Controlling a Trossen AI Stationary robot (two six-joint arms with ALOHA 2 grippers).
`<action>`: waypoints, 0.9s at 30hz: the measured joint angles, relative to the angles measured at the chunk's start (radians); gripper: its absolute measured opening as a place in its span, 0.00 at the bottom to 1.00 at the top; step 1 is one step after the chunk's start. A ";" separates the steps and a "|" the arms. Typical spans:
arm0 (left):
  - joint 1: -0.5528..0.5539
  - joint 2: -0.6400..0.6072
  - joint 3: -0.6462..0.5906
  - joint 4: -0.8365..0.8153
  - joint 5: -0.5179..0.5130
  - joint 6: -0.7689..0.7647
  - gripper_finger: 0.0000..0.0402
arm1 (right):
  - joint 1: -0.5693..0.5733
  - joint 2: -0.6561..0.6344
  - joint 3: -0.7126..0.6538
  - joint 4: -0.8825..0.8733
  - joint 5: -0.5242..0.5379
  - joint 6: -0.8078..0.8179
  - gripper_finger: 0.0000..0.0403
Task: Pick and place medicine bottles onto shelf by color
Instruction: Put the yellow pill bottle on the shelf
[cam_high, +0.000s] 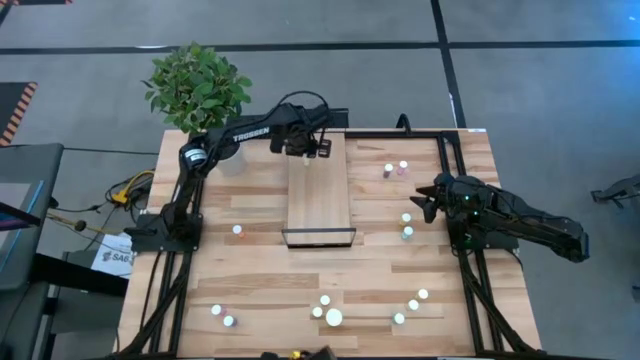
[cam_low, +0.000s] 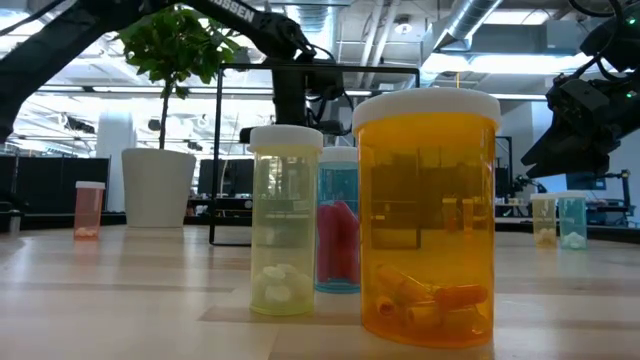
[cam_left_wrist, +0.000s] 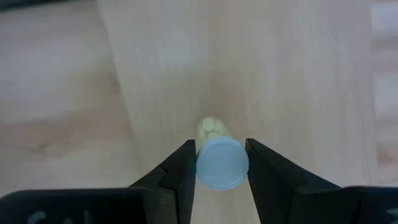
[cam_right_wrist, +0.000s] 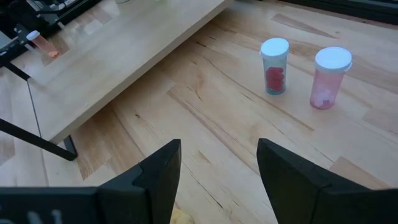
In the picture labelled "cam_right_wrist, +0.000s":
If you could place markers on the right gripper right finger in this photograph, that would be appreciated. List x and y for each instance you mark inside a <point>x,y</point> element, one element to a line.
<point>295,193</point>

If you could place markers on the blue bottle red tablets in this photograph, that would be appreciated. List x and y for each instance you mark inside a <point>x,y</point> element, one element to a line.
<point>275,77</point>

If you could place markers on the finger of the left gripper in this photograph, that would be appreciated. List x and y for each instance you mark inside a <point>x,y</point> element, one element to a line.
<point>12,46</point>

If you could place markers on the orange bottle orange pills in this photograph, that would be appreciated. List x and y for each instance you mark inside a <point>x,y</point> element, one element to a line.
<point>43,45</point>

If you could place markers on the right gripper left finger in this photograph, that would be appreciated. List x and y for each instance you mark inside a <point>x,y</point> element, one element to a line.
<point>155,189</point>

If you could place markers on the pink bottle white pills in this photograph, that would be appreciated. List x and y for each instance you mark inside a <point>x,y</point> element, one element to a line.
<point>326,87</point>

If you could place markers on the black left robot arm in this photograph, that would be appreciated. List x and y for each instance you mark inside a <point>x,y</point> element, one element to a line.
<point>7,12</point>

